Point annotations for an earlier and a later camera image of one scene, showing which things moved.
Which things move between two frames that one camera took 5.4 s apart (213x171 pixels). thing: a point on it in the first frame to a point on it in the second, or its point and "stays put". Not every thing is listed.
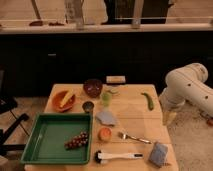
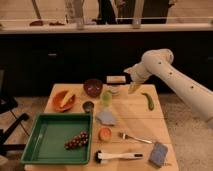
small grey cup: x=88 y=107 stays put
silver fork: x=124 y=136 stays put
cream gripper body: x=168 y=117 to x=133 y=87
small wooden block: x=115 y=79 stays put
